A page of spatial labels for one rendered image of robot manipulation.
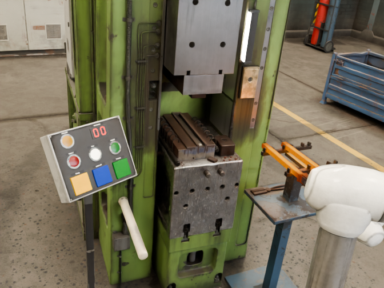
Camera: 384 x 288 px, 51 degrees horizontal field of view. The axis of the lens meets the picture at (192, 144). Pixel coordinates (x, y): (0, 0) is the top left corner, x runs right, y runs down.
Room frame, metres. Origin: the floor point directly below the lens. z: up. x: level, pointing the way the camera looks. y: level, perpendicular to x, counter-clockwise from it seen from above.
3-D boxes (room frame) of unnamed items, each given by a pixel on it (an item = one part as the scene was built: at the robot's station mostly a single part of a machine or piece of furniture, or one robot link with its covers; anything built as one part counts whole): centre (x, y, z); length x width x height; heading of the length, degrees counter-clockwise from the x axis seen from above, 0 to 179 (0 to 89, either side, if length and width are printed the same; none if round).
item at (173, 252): (2.04, 0.01, 0.23); 0.55 x 0.37 x 0.47; 23
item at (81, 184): (1.37, 0.43, 1.01); 0.07 x 0.05 x 0.07; 138
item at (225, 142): (1.94, -0.17, 0.95); 0.12 x 0.08 x 0.06; 23
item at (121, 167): (1.52, 0.30, 1.01); 0.07 x 0.05 x 0.07; 138
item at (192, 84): (2.01, 0.05, 1.32); 0.42 x 0.20 x 0.10; 23
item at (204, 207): (2.04, 0.01, 0.69); 0.56 x 0.38 x 0.45; 23
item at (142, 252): (1.60, 0.26, 0.62); 0.44 x 0.05 x 0.05; 23
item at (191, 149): (2.01, 0.05, 0.96); 0.42 x 0.20 x 0.09; 23
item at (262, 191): (1.98, -0.62, 0.73); 0.60 x 0.04 x 0.01; 117
